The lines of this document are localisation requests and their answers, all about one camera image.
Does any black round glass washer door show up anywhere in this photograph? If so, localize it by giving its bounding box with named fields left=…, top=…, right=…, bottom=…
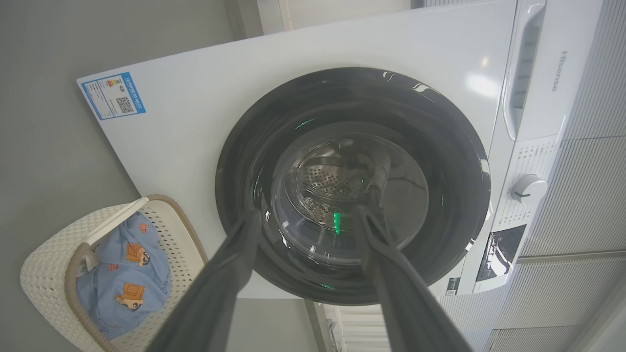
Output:
left=215, top=67, right=491, bottom=306

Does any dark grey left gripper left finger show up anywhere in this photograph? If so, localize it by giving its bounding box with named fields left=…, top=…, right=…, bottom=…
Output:
left=146, top=209, right=263, bottom=352

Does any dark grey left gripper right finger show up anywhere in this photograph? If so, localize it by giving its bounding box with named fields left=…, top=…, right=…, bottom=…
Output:
left=351, top=205, right=472, bottom=352

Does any steel perforated washer drum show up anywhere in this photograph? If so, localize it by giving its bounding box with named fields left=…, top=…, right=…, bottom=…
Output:
left=289, top=147, right=392, bottom=230

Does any white detergent drawer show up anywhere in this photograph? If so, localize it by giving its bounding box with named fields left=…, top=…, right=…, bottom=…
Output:
left=503, top=0, right=604, bottom=142

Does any blue garment with orange print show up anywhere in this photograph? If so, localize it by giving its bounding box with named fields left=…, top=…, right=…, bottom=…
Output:
left=76, top=211, right=172, bottom=341

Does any white washing machine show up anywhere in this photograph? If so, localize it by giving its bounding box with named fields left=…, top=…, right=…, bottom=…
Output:
left=77, top=0, right=607, bottom=300

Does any washing machine display panel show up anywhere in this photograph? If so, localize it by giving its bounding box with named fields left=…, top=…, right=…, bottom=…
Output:
left=476, top=224, right=527, bottom=283

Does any white control knob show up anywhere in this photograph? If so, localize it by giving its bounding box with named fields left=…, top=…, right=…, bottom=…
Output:
left=511, top=174, right=548, bottom=205

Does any blue energy label sticker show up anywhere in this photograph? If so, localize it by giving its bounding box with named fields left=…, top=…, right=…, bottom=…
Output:
left=80, top=72, right=147, bottom=121

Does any cream perforated laundry basket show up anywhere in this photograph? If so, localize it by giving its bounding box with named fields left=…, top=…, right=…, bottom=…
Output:
left=20, top=195, right=209, bottom=352

